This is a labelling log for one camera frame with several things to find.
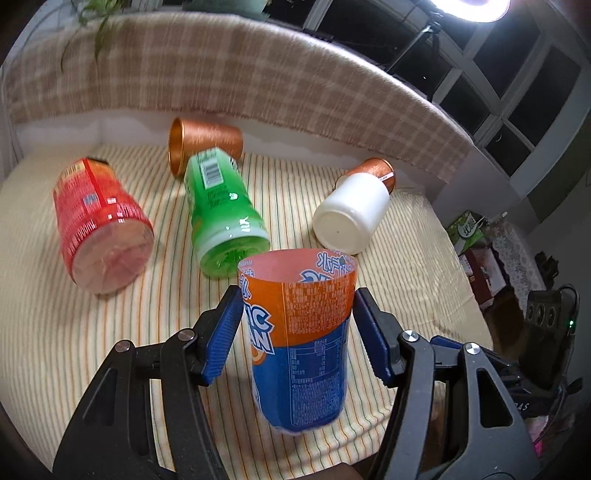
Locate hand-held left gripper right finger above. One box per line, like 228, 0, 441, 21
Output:
353, 287, 542, 480

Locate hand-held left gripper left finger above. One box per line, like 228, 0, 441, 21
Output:
53, 285, 244, 480

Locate orange and blue plastic cup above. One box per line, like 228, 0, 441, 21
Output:
237, 248, 358, 433

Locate small copper metal cup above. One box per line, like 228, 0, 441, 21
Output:
342, 158, 396, 195

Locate large copper metal cup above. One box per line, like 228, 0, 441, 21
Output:
167, 117, 244, 178

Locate lace cloth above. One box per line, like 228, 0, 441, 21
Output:
480, 219, 548, 305

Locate striped cloth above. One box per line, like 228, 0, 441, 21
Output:
0, 143, 495, 480

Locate red box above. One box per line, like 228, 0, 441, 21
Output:
459, 247, 506, 310

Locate green plastic bottle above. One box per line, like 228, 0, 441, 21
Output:
183, 148, 271, 279

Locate white plastic bottle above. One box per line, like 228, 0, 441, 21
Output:
312, 174, 391, 255

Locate green carton box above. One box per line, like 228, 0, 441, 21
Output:
445, 210, 485, 254

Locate red plastic bottle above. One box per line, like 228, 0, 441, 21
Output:
52, 158, 155, 295

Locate plaid beige blanket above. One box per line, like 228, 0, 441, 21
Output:
2, 7, 476, 183

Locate black light stand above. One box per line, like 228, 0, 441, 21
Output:
385, 9, 446, 102

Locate green houseplant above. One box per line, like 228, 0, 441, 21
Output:
60, 0, 139, 75

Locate white window frame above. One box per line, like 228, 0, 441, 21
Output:
295, 0, 591, 185

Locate ring light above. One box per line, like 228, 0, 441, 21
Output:
422, 0, 511, 24

